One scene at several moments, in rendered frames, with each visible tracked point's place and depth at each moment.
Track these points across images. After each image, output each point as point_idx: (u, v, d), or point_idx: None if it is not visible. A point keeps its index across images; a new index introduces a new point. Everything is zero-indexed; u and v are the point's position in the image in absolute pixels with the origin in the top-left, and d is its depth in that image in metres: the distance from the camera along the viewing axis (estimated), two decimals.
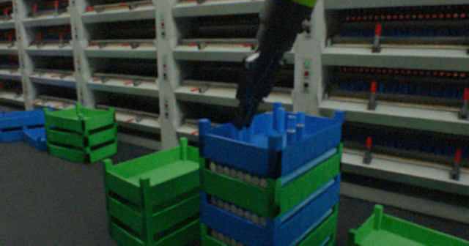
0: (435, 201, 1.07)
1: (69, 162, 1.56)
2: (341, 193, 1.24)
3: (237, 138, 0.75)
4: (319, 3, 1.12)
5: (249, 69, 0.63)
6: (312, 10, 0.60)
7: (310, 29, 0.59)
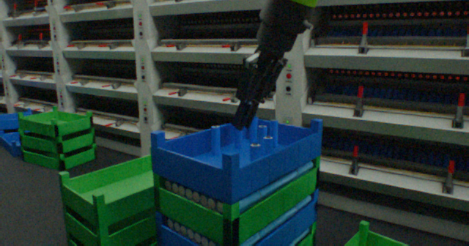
0: (427, 216, 0.98)
1: (43, 169, 1.47)
2: (327, 205, 1.15)
3: None
4: None
5: (249, 69, 0.63)
6: (312, 10, 0.60)
7: (310, 29, 0.60)
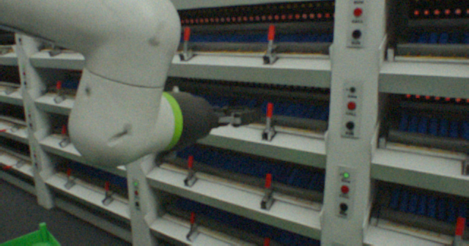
0: (108, 221, 1.35)
1: None
2: (67, 211, 1.52)
3: (240, 102, 0.99)
4: (27, 62, 1.40)
5: None
6: (166, 150, 0.51)
7: (173, 157, 0.55)
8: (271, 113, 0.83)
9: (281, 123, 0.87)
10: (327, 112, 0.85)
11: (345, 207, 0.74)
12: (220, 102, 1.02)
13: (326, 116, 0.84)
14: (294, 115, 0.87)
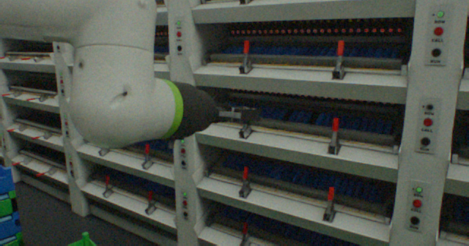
0: (149, 229, 1.35)
1: None
2: (102, 218, 1.52)
3: (296, 114, 1.00)
4: (65, 70, 1.41)
5: None
6: (165, 138, 0.51)
7: (171, 147, 0.54)
8: (337, 127, 0.83)
9: (344, 136, 0.87)
10: (390, 125, 0.86)
11: (417, 221, 0.74)
12: (275, 113, 1.02)
13: (390, 129, 0.85)
14: (356, 128, 0.88)
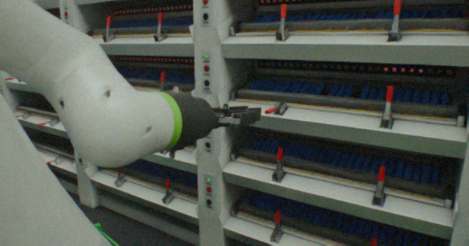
0: (165, 221, 1.25)
1: None
2: (113, 210, 1.42)
3: (336, 88, 0.89)
4: None
5: None
6: (166, 150, 0.51)
7: (172, 157, 0.55)
8: (391, 98, 0.73)
9: (396, 109, 0.77)
10: (448, 97, 0.75)
11: None
12: (312, 88, 0.92)
13: (448, 100, 0.74)
14: (409, 100, 0.78)
